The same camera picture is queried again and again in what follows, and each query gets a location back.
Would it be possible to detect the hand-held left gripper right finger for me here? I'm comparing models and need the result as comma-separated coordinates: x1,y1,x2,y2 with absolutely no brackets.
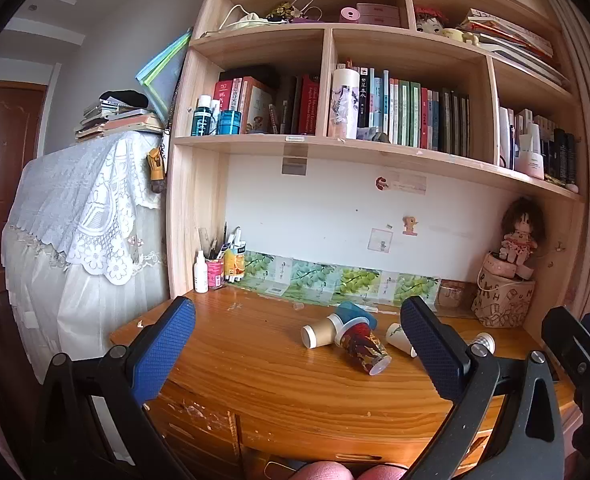
400,295,566,480

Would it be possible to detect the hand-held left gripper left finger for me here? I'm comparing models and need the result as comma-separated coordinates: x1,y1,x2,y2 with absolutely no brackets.
32,296,198,480

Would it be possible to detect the white green print paper cup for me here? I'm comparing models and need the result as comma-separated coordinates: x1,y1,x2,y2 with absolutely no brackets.
385,322,418,359

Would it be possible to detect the white checkered paper cup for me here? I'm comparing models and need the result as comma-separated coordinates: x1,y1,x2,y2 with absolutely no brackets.
467,331,497,356

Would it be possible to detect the red patterned paper cup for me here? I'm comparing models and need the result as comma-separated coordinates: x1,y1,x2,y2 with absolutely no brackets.
335,322,392,377

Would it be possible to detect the blue paper cup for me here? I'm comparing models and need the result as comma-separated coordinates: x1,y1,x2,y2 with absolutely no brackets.
336,301,380,332

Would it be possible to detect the brown paper cup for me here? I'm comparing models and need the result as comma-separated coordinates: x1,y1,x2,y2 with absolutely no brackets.
301,314,348,350

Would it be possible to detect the clear plastic container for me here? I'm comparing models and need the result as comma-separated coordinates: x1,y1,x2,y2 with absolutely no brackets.
437,280,476,311

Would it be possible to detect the white spray bottle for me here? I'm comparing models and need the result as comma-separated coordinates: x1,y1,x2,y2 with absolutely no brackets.
194,250,210,294

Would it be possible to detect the letter print fabric basket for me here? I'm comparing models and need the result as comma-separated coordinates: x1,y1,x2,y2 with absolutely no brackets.
471,251,537,330

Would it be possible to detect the red pen holder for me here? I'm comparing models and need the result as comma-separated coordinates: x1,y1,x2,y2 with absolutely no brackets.
206,257,226,290

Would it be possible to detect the cloth covered piano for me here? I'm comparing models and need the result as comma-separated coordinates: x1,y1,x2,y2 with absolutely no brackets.
0,131,172,377

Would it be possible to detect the wooden desk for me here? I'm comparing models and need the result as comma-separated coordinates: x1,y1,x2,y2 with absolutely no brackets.
110,285,576,480

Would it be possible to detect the pale square note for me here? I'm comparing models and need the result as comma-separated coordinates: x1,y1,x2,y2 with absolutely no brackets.
367,228,395,253

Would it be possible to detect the brown haired rag doll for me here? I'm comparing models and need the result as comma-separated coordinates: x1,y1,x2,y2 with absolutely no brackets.
499,196,546,279

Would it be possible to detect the green leaf print card strip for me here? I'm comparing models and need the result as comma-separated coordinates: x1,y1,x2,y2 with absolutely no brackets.
234,250,444,309

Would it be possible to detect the person's right knee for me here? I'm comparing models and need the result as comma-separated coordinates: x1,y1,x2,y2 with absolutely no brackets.
359,465,410,480

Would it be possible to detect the person's knee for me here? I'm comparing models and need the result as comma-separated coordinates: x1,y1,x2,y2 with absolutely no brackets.
290,461,362,480
359,465,410,480

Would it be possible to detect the wooden bookshelf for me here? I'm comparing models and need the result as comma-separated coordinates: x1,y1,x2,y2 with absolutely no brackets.
166,0,588,332

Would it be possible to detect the person's left knee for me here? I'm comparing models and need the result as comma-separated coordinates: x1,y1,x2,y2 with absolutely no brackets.
290,461,362,480

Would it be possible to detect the pale paper label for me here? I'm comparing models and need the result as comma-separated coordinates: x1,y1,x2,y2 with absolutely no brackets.
387,172,428,195

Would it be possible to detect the yellow hanging toy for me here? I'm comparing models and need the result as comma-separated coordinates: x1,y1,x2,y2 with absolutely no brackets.
146,147,168,195

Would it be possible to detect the white lace cloth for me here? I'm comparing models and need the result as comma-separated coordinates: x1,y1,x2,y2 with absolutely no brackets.
7,131,164,288

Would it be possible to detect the row of black books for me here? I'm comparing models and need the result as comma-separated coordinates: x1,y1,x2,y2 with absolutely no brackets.
499,106,578,189

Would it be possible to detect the pale pink tube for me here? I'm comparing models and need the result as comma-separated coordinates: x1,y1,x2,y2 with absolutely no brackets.
526,122,546,180

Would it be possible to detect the grey tape patch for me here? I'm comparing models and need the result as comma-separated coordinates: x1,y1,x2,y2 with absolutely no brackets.
281,156,308,177

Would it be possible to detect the dark teal bottle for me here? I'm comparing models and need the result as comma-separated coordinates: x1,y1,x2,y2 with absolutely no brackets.
191,95,214,137

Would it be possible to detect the stack of books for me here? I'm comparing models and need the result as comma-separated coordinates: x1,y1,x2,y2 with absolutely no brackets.
74,100,168,142

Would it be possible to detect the blue jar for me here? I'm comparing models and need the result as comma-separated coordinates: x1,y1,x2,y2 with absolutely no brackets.
218,110,242,136

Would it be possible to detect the row of green books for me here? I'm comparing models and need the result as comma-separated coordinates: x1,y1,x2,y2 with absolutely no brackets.
357,66,471,157

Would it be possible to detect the brown wooden door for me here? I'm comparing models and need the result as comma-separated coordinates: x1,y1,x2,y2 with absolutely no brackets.
0,80,49,297

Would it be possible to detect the black hat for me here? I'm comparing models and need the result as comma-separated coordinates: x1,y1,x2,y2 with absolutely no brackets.
99,90,150,110

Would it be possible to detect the white floral cylinder tube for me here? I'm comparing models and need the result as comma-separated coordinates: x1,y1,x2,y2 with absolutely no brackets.
327,67,361,139

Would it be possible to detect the row of red books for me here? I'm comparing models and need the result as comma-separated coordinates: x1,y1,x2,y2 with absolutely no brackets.
213,66,322,136

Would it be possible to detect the green plastic folder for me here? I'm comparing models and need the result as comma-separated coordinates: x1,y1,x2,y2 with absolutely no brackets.
136,27,194,127

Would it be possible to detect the pile of magazines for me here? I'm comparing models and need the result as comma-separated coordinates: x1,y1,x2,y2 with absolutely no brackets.
457,8,572,87

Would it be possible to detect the yellow toy figure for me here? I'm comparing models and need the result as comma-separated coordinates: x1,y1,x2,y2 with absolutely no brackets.
437,27,481,46

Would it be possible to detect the doll head figure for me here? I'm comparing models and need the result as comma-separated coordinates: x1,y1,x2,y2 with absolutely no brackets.
415,6,450,35

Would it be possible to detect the beige cloth bag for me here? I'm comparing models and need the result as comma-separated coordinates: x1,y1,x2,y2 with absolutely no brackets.
219,4,272,32

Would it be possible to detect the pink box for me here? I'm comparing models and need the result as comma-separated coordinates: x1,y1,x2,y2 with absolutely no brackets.
356,3,402,29

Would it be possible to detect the purple gold gift bag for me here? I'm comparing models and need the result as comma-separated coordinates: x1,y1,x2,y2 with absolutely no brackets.
266,0,324,25

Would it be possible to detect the pink toy camera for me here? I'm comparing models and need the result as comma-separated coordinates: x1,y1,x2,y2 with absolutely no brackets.
489,255,519,279

